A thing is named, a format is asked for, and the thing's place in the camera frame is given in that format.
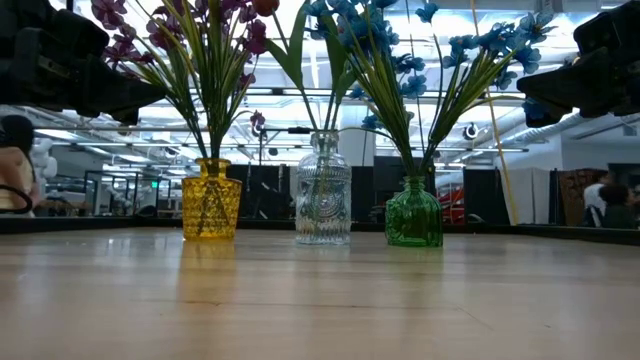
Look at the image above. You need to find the clear glass vase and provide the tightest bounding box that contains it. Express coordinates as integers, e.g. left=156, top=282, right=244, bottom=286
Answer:
left=294, top=130, right=353, bottom=246

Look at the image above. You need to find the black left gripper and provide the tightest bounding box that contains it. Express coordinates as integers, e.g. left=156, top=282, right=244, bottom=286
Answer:
left=0, top=0, right=169, bottom=126

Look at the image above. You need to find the red patterned cloth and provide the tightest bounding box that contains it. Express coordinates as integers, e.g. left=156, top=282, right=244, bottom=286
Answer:
left=557, top=168, right=609, bottom=227

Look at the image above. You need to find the black partition screen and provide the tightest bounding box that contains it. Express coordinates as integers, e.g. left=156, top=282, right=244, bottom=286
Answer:
left=351, top=155, right=416, bottom=224
left=227, top=163, right=297, bottom=221
left=462, top=167, right=510, bottom=225

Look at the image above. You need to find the white ceiling pipe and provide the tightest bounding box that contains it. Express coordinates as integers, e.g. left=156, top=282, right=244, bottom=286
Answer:
left=499, top=110, right=606, bottom=147

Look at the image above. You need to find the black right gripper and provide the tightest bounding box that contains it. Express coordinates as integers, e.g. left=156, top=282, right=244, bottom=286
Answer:
left=516, top=0, right=640, bottom=129

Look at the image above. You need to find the yellow hanging cable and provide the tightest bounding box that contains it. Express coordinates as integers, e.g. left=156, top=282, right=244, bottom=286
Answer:
left=469, top=0, right=520, bottom=226

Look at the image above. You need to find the dark red artificial tulip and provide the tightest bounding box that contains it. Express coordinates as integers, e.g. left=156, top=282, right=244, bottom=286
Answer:
left=251, top=0, right=321, bottom=134

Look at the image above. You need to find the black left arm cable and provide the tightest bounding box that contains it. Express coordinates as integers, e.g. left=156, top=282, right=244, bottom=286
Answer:
left=0, top=183, right=35, bottom=216

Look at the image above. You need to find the yellow glass vase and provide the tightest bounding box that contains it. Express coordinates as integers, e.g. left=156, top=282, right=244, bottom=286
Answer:
left=180, top=157, right=244, bottom=240

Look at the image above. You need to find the overhead rig crossbar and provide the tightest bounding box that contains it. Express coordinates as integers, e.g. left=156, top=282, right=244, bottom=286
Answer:
left=144, top=85, right=526, bottom=101

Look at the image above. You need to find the person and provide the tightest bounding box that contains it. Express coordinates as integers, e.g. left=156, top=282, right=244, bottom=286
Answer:
left=581, top=171, right=617, bottom=229
left=0, top=114, right=42, bottom=217
left=598, top=182, right=640, bottom=230

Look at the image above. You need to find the black camera boom stand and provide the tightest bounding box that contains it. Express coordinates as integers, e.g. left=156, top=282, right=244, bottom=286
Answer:
left=251, top=122, right=321, bottom=221

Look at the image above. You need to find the green glass vase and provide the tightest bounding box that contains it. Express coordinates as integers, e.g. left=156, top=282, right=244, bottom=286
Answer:
left=383, top=174, right=445, bottom=248

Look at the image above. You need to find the white partition panel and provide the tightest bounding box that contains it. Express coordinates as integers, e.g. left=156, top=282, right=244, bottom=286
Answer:
left=499, top=167, right=551, bottom=226

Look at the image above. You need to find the red machine part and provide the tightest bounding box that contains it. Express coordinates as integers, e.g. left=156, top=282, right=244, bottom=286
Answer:
left=437, top=185, right=465, bottom=225

